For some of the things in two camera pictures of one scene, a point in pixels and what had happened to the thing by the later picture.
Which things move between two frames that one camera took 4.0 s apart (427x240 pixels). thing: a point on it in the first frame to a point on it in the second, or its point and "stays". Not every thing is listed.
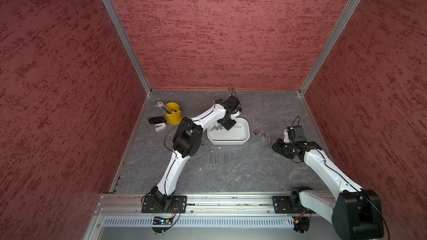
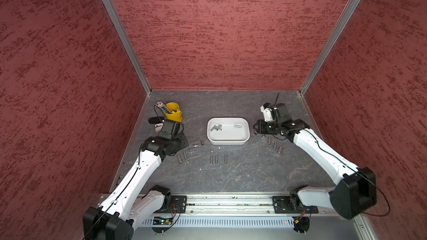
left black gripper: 228,126 to 184,141
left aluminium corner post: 122,30 stays
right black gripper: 277,144 to 260,127
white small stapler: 160,126 stays
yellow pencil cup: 175,117 stays
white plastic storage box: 238,134 stays
